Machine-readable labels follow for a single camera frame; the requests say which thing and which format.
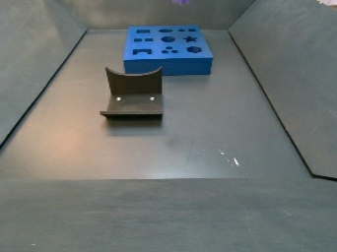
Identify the purple star object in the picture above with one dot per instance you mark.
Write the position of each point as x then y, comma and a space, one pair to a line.
181, 2

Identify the black curved holder stand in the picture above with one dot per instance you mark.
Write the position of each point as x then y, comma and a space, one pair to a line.
136, 94

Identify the blue shape sorter block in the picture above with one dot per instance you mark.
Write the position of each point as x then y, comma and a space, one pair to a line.
174, 48

